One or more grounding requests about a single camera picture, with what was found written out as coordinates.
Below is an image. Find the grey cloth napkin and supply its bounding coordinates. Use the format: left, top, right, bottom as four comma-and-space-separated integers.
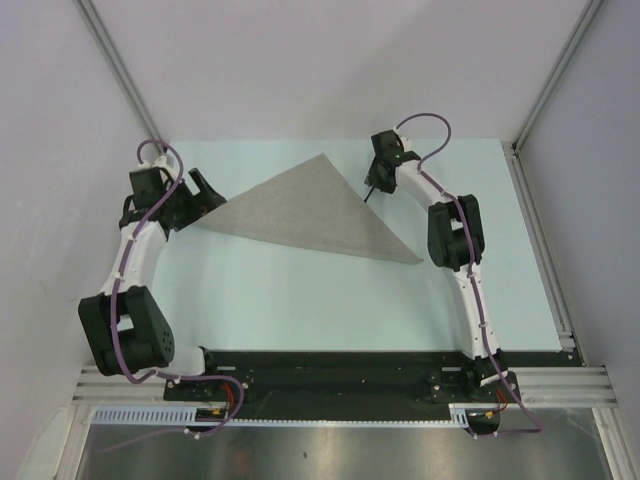
196, 154, 422, 265

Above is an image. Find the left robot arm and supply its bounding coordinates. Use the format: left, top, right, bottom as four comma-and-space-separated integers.
78, 167, 226, 400

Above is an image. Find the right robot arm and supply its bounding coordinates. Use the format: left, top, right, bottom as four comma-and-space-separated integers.
365, 129, 508, 401

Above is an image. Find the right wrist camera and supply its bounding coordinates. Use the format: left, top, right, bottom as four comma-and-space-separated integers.
398, 134, 413, 151

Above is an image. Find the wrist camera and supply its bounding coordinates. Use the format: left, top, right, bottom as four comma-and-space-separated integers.
138, 154, 180, 177
398, 134, 413, 151

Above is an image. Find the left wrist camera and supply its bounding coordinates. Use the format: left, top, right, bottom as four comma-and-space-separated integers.
138, 154, 180, 177

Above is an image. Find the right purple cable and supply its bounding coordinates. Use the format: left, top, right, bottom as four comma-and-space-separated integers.
397, 113, 544, 436

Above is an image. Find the purple cable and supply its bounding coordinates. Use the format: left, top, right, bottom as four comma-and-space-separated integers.
97, 139, 247, 454
397, 113, 544, 436

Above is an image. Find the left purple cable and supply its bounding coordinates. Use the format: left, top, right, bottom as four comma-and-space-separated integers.
97, 139, 247, 454

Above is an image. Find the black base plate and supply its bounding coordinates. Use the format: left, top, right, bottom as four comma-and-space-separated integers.
163, 351, 520, 422

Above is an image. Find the left aluminium frame post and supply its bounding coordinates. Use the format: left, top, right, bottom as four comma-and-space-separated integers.
73, 0, 162, 140

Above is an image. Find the aluminium frame post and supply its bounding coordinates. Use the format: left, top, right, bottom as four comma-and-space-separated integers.
73, 0, 162, 140
510, 0, 606, 154

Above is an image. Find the light blue cable duct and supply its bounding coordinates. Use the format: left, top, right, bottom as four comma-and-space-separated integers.
91, 405, 469, 429

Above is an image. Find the right aluminium frame post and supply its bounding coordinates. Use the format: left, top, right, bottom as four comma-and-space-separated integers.
510, 0, 606, 154

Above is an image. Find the right side aluminium rail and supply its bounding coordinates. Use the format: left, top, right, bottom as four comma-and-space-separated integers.
502, 142, 578, 351

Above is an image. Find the aluminium rail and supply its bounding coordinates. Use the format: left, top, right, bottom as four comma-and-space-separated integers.
509, 364, 619, 406
502, 142, 578, 351

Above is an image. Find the front aluminium rail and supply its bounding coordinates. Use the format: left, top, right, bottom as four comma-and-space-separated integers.
509, 364, 619, 406

